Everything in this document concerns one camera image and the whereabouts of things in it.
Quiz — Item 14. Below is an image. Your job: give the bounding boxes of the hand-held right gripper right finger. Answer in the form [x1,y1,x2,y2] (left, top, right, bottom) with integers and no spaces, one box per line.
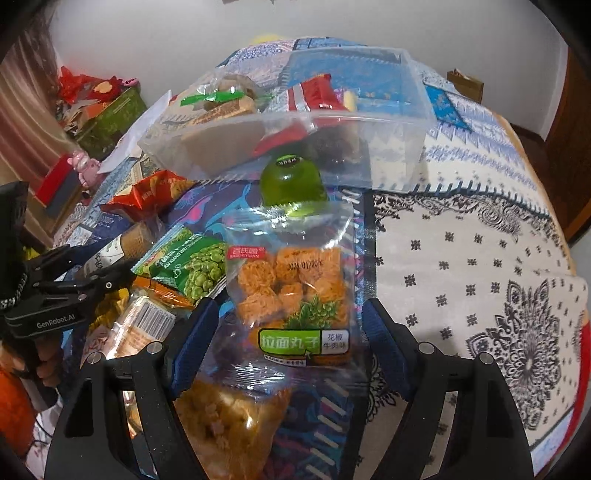
[361,298,542,480]

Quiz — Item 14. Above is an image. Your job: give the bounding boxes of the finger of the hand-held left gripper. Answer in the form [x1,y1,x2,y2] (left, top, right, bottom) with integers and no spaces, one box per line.
[41,261,136,305]
[24,246,74,278]

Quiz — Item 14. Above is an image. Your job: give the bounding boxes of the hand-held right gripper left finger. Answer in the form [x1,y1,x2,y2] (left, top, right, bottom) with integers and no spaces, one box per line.
[44,299,220,480]

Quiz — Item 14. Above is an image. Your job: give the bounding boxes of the brown cone roll packet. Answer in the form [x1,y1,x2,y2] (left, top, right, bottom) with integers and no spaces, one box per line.
[81,220,160,280]

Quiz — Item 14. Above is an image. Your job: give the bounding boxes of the clear noodle ball snack packet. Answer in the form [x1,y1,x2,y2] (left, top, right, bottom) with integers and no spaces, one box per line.
[221,202,357,385]

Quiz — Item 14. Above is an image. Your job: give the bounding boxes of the clear plastic container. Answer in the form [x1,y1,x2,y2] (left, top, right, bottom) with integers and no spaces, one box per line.
[137,45,438,191]

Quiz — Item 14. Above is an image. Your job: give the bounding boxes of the person's left hand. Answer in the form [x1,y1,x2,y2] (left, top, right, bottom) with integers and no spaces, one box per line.
[34,339,63,387]

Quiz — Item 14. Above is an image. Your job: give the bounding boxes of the flat orange snack packet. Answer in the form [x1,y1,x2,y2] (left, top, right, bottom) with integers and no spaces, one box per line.
[133,276,195,311]

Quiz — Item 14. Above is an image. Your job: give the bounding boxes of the clear cracker packet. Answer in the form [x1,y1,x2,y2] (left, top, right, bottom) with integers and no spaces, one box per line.
[90,287,182,361]

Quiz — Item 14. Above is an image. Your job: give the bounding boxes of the green pea snack packet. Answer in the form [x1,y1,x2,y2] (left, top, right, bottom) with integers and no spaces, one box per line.
[133,226,232,311]

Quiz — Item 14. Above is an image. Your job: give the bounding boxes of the red box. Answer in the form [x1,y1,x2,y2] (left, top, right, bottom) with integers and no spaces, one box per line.
[36,154,85,209]

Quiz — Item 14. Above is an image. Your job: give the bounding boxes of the clear yellow puffed snack packet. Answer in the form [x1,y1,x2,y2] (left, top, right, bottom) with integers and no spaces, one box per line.
[174,362,296,480]

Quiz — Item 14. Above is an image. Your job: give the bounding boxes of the orange-red snack packet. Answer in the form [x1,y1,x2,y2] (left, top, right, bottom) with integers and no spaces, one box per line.
[100,169,197,219]

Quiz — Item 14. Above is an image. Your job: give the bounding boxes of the pink toy figure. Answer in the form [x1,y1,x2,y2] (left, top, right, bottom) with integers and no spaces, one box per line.
[67,153,103,188]

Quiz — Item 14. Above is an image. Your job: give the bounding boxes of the white patterned blanket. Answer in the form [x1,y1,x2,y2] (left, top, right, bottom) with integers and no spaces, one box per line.
[365,182,589,467]

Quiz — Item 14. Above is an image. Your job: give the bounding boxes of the white paper sheet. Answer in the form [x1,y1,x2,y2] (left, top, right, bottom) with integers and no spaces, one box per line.
[98,90,174,175]

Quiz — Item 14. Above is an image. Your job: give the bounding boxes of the green gift box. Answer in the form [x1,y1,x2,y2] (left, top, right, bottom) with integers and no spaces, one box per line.
[75,87,149,158]

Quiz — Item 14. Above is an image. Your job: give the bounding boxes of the beige curtain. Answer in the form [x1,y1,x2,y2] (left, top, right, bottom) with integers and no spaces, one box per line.
[0,37,75,195]

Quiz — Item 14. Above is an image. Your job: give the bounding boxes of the red paper decorations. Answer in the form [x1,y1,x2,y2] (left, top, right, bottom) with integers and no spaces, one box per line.
[56,66,140,109]

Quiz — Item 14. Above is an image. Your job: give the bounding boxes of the green jelly cup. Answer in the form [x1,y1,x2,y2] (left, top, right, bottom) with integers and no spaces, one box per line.
[259,154,329,219]

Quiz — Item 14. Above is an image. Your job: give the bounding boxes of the brown wafer packet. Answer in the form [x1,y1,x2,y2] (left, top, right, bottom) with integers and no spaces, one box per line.
[168,100,262,160]

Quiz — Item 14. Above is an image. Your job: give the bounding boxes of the dark snack packet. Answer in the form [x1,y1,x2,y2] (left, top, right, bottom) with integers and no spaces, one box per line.
[314,128,368,168]

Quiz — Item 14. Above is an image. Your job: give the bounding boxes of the green label snack packet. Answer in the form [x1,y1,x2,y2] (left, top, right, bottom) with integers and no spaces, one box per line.
[179,74,260,116]

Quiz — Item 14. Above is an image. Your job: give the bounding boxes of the red wrapped snack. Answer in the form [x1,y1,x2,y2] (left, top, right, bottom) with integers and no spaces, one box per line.
[253,121,315,158]

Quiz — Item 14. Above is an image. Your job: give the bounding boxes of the blue patchwork blanket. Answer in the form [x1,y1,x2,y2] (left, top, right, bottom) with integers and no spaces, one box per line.
[203,36,555,217]

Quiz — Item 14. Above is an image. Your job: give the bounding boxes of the red snack packet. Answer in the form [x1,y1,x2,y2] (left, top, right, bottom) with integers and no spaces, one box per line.
[285,74,334,112]

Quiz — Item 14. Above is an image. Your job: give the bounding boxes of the wooden door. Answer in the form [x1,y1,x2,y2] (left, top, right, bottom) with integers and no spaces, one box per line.
[542,46,591,245]

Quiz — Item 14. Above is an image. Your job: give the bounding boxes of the brown paper bag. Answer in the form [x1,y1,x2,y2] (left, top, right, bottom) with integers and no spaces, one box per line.
[447,68,485,106]

